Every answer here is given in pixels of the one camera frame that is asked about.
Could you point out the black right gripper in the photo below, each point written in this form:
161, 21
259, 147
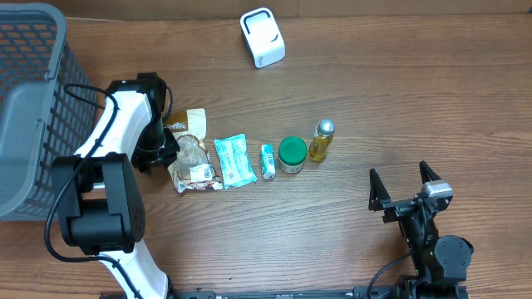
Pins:
396, 208

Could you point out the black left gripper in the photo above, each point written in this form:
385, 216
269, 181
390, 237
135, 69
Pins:
167, 154

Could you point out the brown snack bag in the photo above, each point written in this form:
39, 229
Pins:
193, 169

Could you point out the teal wipes packet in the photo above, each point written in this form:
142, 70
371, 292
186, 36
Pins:
234, 161

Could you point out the yellow dish soap bottle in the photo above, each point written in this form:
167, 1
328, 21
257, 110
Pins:
323, 137

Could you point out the small teal carton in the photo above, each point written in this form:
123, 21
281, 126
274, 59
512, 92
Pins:
267, 161

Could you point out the green lid jar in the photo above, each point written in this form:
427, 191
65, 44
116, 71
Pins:
292, 153

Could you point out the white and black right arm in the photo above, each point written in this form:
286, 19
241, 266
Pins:
440, 262

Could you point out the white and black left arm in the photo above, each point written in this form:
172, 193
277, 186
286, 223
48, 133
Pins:
98, 213

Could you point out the white barcode scanner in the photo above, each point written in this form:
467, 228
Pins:
262, 37

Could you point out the grey plastic mesh basket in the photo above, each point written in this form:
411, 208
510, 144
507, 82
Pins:
39, 121

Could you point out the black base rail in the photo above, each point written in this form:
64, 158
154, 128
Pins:
356, 293

